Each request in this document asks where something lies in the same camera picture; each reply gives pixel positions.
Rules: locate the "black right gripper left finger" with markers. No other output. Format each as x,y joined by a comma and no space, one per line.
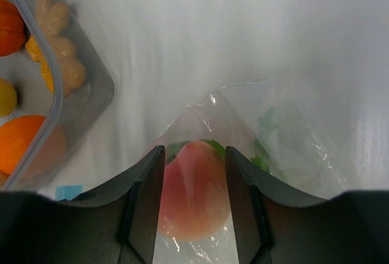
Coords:
115,222

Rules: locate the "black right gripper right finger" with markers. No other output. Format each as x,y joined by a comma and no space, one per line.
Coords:
277,223

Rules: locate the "pink fake peach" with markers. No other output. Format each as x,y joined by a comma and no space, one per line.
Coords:
195,201

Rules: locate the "clear zip top bag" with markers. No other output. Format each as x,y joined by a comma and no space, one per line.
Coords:
230,116

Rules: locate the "clear grey plastic container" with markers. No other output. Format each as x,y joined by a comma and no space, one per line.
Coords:
36,76

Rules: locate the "orange fake orange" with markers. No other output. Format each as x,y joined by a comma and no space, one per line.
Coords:
17,134

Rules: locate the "yellow fake pear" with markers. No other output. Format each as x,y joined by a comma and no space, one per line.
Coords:
8,98

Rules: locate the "yellow-orange fake pretzel cluster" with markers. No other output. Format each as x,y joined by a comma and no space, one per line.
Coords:
53,18

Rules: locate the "red-orange fake pepper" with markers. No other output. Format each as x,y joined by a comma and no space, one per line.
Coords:
12,29

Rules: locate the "white fake daikon radish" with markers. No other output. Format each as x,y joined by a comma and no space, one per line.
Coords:
297,171

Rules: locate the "green fake leaf piece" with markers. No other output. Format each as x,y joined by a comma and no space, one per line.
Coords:
261,158

